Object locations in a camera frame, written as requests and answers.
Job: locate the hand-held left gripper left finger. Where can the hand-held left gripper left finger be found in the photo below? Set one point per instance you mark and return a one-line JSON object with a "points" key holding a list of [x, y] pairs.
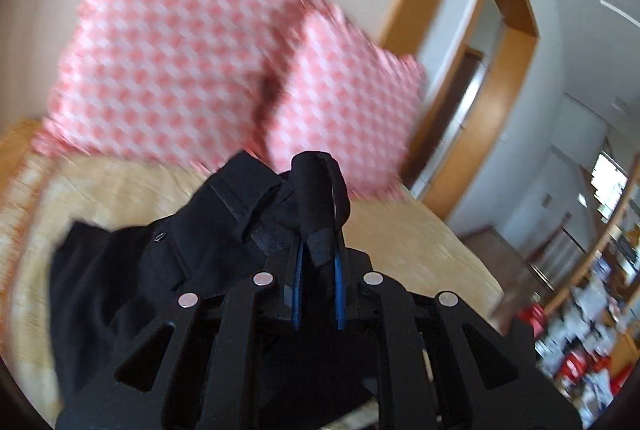
{"points": [[296, 282]]}

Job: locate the wooden door frame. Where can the wooden door frame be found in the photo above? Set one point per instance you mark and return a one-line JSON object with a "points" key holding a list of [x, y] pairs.
{"points": [[480, 149]]}

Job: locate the dark wooden doorway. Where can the dark wooden doorway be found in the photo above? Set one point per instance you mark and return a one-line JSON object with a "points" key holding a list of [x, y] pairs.
{"points": [[462, 79]]}

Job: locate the bright window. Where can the bright window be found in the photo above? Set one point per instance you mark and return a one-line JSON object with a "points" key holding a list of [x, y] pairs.
{"points": [[609, 180]]}

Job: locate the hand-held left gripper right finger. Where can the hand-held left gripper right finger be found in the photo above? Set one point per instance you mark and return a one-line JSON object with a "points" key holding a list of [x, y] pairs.
{"points": [[341, 290]]}

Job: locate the curved wooden rail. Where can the curved wooden rail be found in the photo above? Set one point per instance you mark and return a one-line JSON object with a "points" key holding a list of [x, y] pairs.
{"points": [[600, 240]]}

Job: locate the yellow patterned bed sheet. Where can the yellow patterned bed sheet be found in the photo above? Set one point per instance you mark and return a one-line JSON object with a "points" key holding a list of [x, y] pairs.
{"points": [[425, 250]]}

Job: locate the pink polka dot pillow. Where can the pink polka dot pillow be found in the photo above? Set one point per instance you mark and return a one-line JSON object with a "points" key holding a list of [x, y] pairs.
{"points": [[345, 109], [165, 59]]}

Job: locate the black pants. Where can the black pants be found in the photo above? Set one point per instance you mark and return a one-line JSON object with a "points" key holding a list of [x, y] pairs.
{"points": [[200, 230]]}

